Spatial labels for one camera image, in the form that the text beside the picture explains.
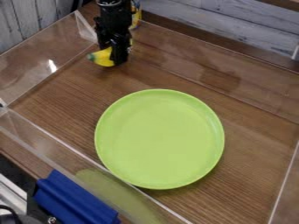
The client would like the clear acrylic enclosure wall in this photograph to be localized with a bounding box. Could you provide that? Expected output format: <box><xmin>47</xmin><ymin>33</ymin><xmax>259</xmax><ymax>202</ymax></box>
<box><xmin>0</xmin><ymin>13</ymin><xmax>299</xmax><ymax>224</ymax></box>

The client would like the yellow labelled tin can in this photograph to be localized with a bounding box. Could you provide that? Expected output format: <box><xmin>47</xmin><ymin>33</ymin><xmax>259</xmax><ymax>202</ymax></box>
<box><xmin>129</xmin><ymin>0</ymin><xmax>141</xmax><ymax>30</ymax></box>

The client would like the green round plate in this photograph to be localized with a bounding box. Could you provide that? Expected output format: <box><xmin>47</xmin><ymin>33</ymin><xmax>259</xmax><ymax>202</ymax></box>
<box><xmin>95</xmin><ymin>89</ymin><xmax>224</xmax><ymax>190</ymax></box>

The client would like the yellow toy banana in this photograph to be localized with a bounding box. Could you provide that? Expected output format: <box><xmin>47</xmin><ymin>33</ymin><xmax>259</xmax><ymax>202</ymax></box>
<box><xmin>88</xmin><ymin>47</ymin><xmax>116</xmax><ymax>67</ymax></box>

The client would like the blue plastic clamp block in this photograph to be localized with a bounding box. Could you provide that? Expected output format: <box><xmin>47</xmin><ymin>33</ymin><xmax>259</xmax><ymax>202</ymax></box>
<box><xmin>32</xmin><ymin>170</ymin><xmax>121</xmax><ymax>224</ymax></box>

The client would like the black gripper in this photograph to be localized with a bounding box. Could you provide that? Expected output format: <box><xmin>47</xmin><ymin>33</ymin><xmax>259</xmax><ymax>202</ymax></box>
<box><xmin>93</xmin><ymin>0</ymin><xmax>132</xmax><ymax>66</ymax></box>

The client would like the black cable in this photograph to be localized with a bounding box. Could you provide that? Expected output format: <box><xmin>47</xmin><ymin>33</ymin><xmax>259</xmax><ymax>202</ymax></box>
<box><xmin>0</xmin><ymin>204</ymin><xmax>28</xmax><ymax>224</ymax></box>

